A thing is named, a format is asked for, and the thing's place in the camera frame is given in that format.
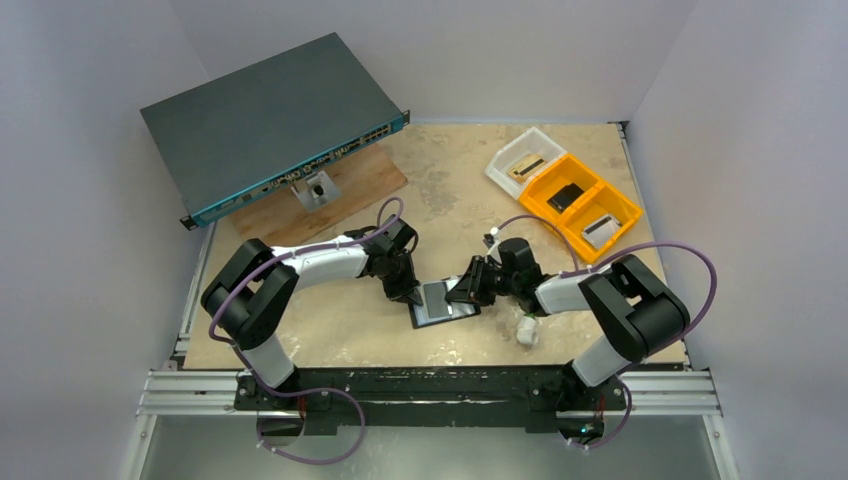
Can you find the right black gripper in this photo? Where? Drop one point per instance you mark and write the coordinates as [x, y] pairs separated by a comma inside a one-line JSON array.
[[477, 281]]

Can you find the wooden board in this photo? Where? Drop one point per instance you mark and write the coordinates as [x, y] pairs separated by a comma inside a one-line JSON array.
[[293, 215]]

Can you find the black leather card holder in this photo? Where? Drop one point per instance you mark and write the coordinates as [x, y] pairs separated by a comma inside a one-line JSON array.
[[435, 309]]

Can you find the white plastic bin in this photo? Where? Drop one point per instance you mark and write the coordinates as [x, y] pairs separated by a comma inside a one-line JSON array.
[[532, 141]]

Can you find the green white pipe fitting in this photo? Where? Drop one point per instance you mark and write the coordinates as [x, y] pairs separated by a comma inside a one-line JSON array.
[[527, 333]]

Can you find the silver card in yellow bin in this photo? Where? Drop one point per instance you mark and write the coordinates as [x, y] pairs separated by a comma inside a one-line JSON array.
[[598, 233]]

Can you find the gold card in white bin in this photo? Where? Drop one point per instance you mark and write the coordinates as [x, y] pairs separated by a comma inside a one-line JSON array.
[[525, 167]]

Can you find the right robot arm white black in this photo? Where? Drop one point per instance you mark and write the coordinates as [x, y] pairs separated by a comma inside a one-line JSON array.
[[636, 311]]

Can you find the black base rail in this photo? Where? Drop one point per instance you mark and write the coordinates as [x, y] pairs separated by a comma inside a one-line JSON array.
[[536, 398]]

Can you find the grey blue network switch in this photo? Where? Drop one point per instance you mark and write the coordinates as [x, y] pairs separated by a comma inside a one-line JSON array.
[[250, 133]]

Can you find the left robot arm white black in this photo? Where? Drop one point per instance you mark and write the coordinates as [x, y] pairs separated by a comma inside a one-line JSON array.
[[247, 299]]

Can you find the yellow plastic bin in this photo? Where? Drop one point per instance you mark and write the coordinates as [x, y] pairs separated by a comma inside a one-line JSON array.
[[600, 197]]

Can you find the small metal bracket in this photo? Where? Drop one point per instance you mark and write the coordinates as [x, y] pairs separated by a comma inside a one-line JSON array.
[[316, 191]]

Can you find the black card in yellow bin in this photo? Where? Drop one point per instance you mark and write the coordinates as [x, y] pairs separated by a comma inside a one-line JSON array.
[[565, 197]]

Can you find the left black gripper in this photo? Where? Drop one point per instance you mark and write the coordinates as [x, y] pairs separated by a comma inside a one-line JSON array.
[[405, 290]]

